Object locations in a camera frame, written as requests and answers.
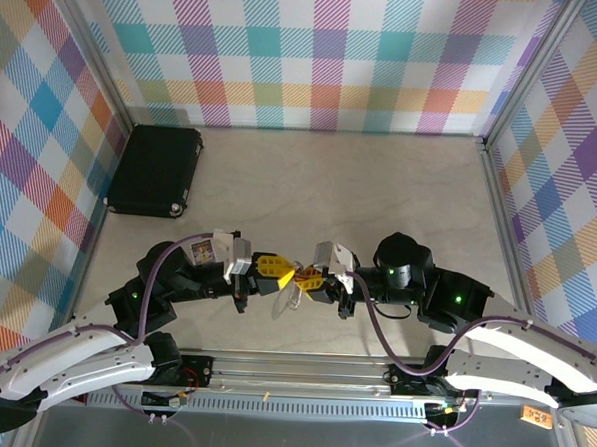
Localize small purple picture card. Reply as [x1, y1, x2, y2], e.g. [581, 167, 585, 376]
[189, 240, 217, 266]

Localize black hard case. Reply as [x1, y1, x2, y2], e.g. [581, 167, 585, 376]
[103, 121, 205, 220]

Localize small orange tag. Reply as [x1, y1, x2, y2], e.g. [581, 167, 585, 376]
[520, 404, 554, 427]

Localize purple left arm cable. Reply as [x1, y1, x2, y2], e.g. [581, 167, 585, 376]
[0, 223, 219, 438]

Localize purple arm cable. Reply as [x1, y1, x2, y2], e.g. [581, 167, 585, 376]
[0, 223, 219, 438]
[342, 270, 597, 443]

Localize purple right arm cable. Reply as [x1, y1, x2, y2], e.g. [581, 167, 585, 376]
[342, 270, 597, 443]

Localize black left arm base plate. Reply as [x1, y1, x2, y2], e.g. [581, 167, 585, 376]
[175, 352, 216, 389]

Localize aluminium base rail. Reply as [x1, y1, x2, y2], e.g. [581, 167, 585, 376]
[176, 345, 580, 414]

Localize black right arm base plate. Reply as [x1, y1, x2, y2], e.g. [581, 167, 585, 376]
[387, 362, 477, 400]

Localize aluminium side rail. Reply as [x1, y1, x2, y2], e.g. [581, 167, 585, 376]
[465, 136, 558, 367]

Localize perforated grey cable duct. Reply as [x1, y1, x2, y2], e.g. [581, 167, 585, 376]
[86, 388, 433, 426]

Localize aluminium frame post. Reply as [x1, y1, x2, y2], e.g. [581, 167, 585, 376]
[481, 0, 590, 154]
[35, 0, 144, 131]

